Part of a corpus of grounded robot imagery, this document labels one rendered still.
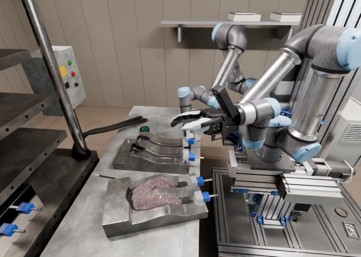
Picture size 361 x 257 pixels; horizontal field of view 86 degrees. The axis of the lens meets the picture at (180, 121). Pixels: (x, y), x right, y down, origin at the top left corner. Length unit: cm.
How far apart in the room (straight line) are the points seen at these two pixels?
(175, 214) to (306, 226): 128
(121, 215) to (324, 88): 98
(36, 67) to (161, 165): 95
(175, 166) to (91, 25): 283
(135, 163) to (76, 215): 41
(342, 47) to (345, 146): 77
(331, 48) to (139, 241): 108
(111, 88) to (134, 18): 129
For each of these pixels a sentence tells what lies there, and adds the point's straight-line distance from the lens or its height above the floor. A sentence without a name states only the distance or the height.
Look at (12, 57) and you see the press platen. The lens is 124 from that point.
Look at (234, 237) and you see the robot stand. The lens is 179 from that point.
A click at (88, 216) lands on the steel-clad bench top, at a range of 123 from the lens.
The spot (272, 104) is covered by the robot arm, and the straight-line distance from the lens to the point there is 72.
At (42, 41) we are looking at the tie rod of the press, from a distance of 125.
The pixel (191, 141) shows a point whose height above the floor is 94.
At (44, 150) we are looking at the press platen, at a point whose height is 104.
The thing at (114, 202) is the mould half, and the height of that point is 91.
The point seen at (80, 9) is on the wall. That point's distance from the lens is 364.
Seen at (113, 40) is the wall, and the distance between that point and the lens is 350.
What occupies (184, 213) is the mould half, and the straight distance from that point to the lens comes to 107.
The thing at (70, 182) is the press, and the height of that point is 78.
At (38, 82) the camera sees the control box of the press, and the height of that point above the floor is 131.
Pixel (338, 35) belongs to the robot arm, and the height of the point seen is 167.
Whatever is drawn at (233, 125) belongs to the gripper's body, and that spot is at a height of 141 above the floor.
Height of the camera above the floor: 177
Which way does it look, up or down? 33 degrees down
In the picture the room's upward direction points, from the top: straight up
